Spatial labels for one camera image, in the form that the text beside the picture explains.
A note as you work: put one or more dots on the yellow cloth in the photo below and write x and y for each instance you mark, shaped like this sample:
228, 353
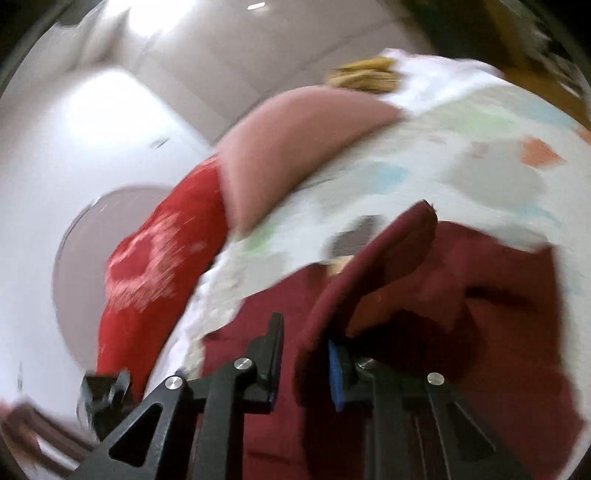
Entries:
364, 76

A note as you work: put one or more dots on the pink ribbed pillow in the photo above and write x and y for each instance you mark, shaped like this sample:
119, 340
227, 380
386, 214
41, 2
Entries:
286, 152

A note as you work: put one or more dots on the white bed sheet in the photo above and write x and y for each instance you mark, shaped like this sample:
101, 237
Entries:
438, 78

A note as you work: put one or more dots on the dark red garment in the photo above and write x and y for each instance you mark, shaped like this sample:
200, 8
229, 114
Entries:
508, 300

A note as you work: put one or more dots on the rounded pale headboard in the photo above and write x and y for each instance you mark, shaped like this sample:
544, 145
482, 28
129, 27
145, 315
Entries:
78, 258

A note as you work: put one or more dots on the red floral duvet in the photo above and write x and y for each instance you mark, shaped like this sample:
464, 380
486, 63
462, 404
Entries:
152, 277

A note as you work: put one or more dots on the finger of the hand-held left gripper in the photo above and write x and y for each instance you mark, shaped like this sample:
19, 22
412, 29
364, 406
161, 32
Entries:
104, 397

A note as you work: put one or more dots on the heart patterned quilt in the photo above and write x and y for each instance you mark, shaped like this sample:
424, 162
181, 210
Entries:
461, 152

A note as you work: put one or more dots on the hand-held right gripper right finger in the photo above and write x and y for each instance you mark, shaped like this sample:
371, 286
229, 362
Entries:
337, 376

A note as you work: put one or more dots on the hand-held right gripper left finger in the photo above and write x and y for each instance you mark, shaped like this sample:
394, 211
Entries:
272, 369

